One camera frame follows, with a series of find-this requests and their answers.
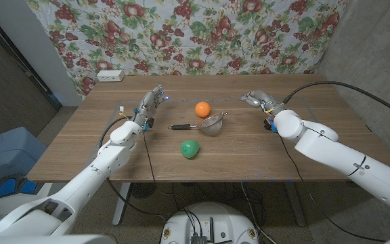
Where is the blue-grey storage bin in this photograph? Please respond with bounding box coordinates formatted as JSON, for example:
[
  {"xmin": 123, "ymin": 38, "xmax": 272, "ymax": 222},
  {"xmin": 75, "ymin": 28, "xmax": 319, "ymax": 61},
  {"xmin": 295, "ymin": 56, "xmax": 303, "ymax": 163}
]
[{"xmin": 0, "ymin": 126, "xmax": 48, "ymax": 184}]

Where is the black round floor fan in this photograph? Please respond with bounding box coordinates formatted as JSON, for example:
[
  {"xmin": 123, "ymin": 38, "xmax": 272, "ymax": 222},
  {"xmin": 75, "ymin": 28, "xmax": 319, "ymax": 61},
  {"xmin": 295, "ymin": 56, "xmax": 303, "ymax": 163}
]
[{"xmin": 129, "ymin": 182, "xmax": 158, "ymax": 200}]

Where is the white power strip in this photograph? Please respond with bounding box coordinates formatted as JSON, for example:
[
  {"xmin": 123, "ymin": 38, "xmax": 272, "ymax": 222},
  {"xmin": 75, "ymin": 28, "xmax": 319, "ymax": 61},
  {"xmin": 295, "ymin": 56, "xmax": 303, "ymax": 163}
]
[{"xmin": 96, "ymin": 69, "xmax": 125, "ymax": 83}]

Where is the white floor panel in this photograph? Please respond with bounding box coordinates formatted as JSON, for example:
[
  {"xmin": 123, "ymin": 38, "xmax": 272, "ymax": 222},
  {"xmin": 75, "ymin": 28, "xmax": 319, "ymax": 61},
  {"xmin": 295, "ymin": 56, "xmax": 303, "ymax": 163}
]
[{"xmin": 0, "ymin": 182, "xmax": 53, "ymax": 231}]

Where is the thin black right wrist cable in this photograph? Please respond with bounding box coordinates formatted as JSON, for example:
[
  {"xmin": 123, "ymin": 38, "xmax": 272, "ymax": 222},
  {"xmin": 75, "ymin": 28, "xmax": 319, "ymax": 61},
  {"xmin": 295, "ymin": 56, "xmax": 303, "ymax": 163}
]
[{"xmin": 278, "ymin": 133, "xmax": 387, "ymax": 243}]

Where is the green ball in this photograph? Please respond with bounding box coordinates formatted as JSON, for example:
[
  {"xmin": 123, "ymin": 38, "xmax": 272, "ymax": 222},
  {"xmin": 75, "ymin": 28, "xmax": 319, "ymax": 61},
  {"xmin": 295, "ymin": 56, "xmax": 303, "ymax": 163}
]
[{"xmin": 180, "ymin": 140, "xmax": 200, "ymax": 159}]

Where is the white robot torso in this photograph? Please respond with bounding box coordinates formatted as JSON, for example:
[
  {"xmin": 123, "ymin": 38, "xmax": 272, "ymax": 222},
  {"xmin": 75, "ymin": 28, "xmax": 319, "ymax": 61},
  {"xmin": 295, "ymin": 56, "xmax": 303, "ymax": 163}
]
[{"xmin": 0, "ymin": 233, "xmax": 118, "ymax": 244}]

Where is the black and blue foot pedal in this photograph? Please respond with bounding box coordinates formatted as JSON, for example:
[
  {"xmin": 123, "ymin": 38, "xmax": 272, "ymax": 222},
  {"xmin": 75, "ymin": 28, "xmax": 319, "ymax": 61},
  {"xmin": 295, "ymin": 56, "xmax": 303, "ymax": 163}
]
[{"xmin": 0, "ymin": 174, "xmax": 39, "ymax": 199}]

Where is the metal mesh sieve black handle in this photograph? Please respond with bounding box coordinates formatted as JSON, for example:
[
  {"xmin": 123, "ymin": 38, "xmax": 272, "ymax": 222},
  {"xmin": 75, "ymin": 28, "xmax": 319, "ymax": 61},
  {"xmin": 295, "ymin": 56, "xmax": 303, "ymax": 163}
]
[{"xmin": 167, "ymin": 112, "xmax": 229, "ymax": 137}]

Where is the white table leg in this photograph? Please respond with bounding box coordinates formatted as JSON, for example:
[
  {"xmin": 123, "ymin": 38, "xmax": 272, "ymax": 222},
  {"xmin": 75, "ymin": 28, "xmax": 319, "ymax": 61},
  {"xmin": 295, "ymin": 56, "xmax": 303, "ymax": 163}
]
[{"xmin": 112, "ymin": 182, "xmax": 131, "ymax": 227}]

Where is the floral fruit print backdrop cloth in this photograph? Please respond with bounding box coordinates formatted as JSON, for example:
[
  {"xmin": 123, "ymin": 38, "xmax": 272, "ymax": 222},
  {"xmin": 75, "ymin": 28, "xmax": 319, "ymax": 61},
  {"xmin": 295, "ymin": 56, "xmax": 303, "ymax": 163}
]
[{"xmin": 25, "ymin": 0, "xmax": 350, "ymax": 98}]

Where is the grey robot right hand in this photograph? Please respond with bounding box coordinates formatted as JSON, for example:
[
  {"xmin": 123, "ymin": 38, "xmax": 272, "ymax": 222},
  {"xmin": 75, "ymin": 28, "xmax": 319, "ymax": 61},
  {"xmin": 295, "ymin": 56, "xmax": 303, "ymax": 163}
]
[{"xmin": 240, "ymin": 89, "xmax": 286, "ymax": 115}]

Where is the grey floor cable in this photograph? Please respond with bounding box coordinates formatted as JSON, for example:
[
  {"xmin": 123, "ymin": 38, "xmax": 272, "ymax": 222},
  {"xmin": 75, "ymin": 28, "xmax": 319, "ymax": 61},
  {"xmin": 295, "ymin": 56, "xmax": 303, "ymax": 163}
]
[{"xmin": 240, "ymin": 182, "xmax": 277, "ymax": 244}]

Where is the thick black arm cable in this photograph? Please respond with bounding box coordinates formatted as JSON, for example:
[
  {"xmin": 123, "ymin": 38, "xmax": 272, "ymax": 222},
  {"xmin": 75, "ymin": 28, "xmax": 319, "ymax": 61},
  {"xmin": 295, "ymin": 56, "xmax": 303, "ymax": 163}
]
[
  {"xmin": 282, "ymin": 80, "xmax": 390, "ymax": 122},
  {"xmin": 98, "ymin": 117, "xmax": 167, "ymax": 221}
]

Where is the grey table leg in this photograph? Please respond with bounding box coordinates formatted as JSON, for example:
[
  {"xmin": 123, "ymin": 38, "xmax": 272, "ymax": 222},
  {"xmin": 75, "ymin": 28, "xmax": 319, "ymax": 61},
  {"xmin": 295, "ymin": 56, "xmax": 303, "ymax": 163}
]
[{"xmin": 284, "ymin": 182, "xmax": 307, "ymax": 227}]

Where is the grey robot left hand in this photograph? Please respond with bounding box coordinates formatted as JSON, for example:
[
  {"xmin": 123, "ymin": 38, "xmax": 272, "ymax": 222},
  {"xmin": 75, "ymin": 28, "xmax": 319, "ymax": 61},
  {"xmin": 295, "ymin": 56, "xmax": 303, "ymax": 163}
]
[{"xmin": 132, "ymin": 84, "xmax": 169, "ymax": 133}]

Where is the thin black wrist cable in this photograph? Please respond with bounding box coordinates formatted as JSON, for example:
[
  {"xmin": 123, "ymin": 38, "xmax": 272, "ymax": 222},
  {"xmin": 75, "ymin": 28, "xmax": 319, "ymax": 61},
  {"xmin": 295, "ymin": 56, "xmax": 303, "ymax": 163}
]
[
  {"xmin": 142, "ymin": 130, "xmax": 157, "ymax": 184},
  {"xmin": 278, "ymin": 133, "xmax": 387, "ymax": 243}
]

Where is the orange ball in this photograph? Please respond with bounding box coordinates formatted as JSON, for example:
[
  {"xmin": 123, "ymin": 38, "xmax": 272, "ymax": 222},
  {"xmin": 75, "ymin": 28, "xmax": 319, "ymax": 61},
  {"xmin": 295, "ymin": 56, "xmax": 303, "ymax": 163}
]
[{"xmin": 194, "ymin": 101, "xmax": 212, "ymax": 119}]

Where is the thin black left wrist cable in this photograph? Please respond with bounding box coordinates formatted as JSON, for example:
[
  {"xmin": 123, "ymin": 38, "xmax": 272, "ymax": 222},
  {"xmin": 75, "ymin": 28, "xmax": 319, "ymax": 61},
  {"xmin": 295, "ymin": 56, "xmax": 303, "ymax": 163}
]
[{"xmin": 142, "ymin": 130, "xmax": 157, "ymax": 184}]

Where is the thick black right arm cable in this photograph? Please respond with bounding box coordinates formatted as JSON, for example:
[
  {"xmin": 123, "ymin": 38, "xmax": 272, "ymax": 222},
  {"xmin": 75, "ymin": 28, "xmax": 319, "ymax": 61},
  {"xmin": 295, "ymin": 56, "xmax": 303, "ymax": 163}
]
[{"xmin": 282, "ymin": 80, "xmax": 390, "ymax": 122}]

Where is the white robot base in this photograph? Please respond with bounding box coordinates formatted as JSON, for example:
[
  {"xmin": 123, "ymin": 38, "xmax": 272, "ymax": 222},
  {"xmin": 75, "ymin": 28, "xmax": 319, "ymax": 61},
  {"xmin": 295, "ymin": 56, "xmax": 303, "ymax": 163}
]
[{"xmin": 160, "ymin": 201, "xmax": 259, "ymax": 244}]

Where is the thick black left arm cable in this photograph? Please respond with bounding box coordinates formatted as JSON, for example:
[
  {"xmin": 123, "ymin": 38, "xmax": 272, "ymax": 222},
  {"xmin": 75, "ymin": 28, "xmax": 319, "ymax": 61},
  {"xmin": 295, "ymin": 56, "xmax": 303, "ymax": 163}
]
[{"xmin": 98, "ymin": 117, "xmax": 167, "ymax": 221}]

